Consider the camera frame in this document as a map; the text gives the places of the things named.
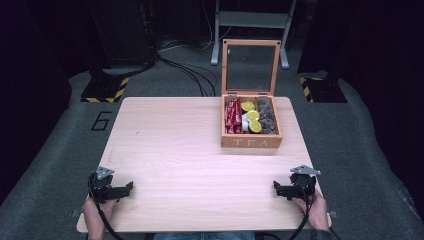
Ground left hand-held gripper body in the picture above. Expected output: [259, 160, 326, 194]
[87, 165, 116, 205]

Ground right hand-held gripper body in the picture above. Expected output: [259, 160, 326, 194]
[289, 164, 322, 201]

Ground person's left hand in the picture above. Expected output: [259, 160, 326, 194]
[82, 196, 117, 233]

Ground person's right hand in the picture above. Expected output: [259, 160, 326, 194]
[294, 191, 331, 231]

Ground wooden compartment box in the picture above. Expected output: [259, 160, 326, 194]
[220, 93, 284, 149]

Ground dark grey tea packets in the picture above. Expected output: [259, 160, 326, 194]
[256, 99, 278, 135]

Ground red packet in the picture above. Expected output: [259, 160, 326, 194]
[224, 100, 235, 135]
[231, 98, 243, 135]

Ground black yellow striped stand base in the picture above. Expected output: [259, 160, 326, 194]
[80, 75, 130, 104]
[298, 76, 348, 104]

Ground wooden box lid glass pane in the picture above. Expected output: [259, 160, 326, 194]
[221, 38, 282, 97]

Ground dark curtain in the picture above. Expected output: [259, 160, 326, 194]
[298, 0, 424, 214]
[0, 0, 88, 205]

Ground black cabinet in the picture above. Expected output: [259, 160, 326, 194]
[87, 0, 158, 69]

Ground grey metal stand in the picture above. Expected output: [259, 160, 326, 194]
[210, 0, 298, 70]

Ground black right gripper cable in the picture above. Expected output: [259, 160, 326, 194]
[288, 186, 313, 240]

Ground black floor cables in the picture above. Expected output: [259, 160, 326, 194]
[157, 54, 218, 98]

